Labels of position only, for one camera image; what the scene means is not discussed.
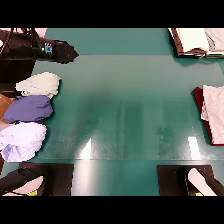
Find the white garment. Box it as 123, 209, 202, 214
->
174, 27, 210, 54

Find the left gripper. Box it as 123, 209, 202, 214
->
51, 39, 80, 65

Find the pink garment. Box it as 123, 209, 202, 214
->
200, 84, 224, 145

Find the red garment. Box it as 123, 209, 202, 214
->
191, 86, 224, 147

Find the pale grey garment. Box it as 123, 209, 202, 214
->
203, 27, 224, 58

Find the cream garment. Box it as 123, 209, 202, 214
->
15, 71, 62, 100

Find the pale lilac garment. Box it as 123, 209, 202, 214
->
0, 121, 48, 163

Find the purple garment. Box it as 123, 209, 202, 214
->
3, 94, 55, 125

